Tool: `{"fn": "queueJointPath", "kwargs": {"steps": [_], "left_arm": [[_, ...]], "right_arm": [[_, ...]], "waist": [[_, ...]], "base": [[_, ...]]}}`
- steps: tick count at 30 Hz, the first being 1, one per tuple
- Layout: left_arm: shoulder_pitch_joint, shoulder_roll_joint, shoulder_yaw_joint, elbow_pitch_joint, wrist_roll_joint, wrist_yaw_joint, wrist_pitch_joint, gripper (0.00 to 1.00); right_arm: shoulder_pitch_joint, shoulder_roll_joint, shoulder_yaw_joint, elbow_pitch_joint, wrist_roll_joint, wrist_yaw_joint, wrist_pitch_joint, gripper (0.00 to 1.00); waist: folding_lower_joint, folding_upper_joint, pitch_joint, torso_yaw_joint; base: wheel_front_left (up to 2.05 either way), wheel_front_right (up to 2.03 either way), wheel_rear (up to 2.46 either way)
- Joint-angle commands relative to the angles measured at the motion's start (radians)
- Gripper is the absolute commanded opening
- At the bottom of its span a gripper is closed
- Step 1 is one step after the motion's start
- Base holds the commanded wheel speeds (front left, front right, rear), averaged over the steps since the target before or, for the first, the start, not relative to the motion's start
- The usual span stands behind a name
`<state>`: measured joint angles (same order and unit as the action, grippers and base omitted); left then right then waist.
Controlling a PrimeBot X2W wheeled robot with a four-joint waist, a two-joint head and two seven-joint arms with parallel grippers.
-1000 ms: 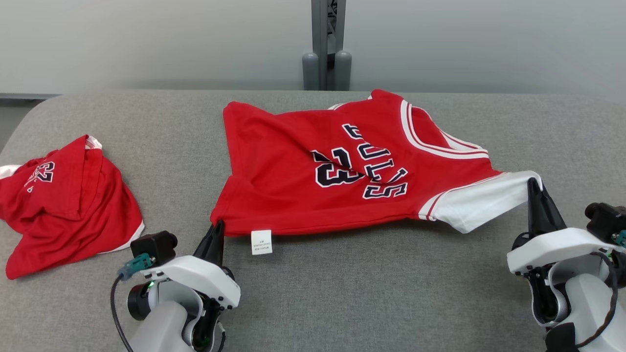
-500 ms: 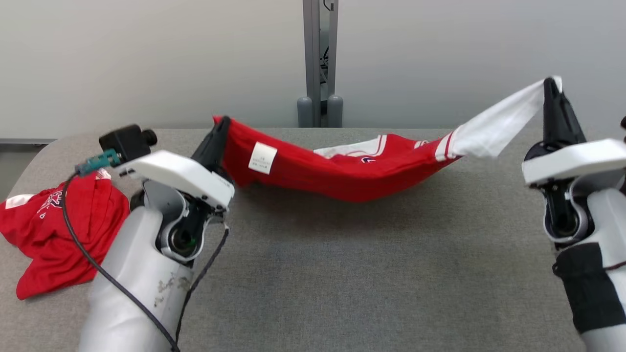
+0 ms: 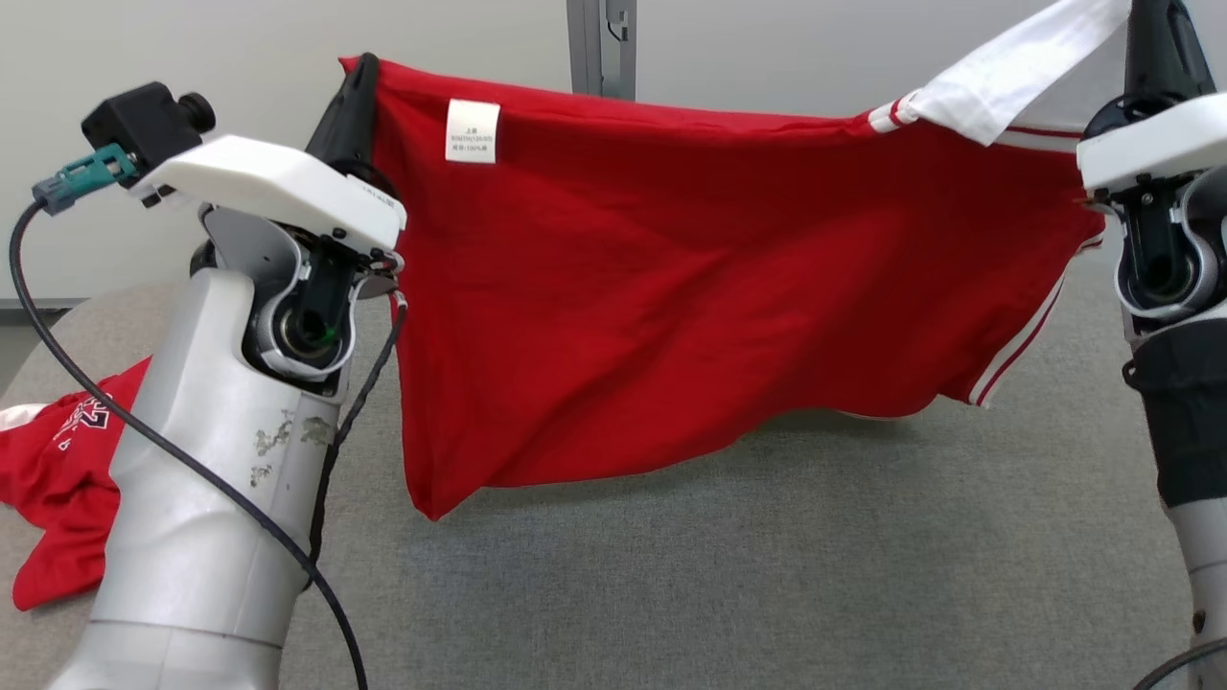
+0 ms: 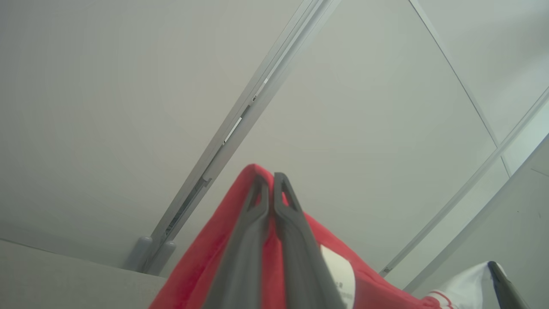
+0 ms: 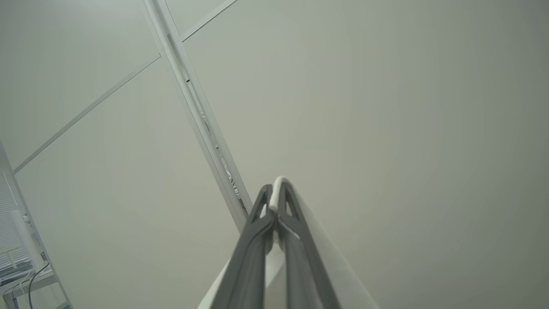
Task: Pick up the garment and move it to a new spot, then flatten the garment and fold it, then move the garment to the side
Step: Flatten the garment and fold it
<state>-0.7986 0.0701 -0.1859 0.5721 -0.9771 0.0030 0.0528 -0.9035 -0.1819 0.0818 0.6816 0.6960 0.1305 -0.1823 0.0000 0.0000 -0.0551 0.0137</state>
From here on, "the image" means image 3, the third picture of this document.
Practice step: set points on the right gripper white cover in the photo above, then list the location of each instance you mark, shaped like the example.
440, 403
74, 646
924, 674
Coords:
1160, 144

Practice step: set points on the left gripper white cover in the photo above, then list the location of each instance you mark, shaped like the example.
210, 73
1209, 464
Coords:
278, 187

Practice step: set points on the red jersey top white trim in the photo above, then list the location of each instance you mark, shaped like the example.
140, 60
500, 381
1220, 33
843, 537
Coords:
671, 287

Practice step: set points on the red shorts white side band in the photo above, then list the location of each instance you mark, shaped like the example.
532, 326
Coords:
57, 498

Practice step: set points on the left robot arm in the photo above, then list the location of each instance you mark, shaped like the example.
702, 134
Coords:
192, 527

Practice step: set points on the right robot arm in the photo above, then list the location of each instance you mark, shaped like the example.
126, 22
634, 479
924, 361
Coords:
1198, 422

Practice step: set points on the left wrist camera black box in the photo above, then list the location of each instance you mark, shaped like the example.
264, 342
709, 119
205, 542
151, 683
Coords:
144, 125

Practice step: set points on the grey metal partition post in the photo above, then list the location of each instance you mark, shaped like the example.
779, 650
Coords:
583, 48

